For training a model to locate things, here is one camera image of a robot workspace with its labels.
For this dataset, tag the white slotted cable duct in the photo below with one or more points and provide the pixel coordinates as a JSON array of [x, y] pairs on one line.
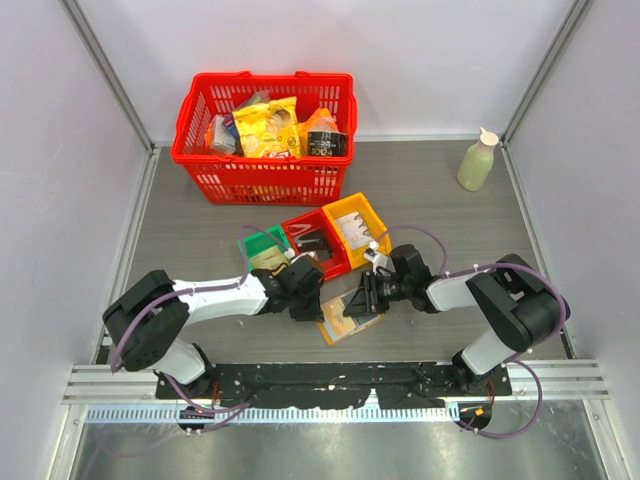
[[369, 413]]

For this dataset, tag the green lotion bottle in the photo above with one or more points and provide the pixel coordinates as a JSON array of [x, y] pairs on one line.
[[478, 161]]

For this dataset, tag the gold credit card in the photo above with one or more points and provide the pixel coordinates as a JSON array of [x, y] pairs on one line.
[[336, 324]]

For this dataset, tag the white card in yellow bin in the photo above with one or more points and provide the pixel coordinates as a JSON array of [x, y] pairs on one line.
[[355, 230]]

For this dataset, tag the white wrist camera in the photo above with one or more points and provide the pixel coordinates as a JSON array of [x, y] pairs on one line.
[[292, 256], [375, 257]]

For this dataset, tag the gold card in green bin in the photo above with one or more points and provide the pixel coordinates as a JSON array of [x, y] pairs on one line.
[[271, 259]]

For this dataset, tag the grey boxed item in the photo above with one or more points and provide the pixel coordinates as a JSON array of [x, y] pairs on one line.
[[218, 138]]

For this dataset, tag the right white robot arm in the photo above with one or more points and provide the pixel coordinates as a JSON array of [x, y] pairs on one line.
[[522, 308]]

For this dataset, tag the black card in red bin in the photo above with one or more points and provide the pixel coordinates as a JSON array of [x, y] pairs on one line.
[[315, 240]]

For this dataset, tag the red plastic bin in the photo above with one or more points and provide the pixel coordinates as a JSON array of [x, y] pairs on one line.
[[316, 219]]

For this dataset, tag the green plastic bin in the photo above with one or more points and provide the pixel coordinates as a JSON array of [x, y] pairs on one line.
[[260, 241]]

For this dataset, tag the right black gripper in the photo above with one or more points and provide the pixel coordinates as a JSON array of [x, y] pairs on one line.
[[366, 299]]

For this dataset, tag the red plastic shopping basket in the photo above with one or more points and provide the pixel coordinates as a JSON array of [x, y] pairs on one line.
[[286, 181]]

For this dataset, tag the orange snack packet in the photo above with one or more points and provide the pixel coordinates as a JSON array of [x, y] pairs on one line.
[[320, 120]]

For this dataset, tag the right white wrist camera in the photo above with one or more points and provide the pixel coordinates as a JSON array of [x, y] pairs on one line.
[[375, 257]]

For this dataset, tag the yellow leather card holder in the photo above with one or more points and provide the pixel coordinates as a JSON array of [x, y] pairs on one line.
[[363, 321]]

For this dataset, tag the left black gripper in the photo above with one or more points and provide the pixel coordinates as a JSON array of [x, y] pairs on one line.
[[313, 313]]

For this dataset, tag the yellow snack bag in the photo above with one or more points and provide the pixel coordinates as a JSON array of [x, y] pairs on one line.
[[269, 130]]

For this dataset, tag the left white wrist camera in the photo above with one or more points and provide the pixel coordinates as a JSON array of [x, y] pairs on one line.
[[292, 256]]

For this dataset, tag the yellow plastic bin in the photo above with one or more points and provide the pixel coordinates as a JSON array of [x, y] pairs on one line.
[[358, 203]]

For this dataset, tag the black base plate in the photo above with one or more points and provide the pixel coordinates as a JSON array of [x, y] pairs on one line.
[[338, 386]]

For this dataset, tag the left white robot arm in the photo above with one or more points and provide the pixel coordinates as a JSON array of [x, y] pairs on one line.
[[145, 323]]

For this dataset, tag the black face cream jar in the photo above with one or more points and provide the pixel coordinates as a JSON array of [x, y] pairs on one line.
[[322, 143]]

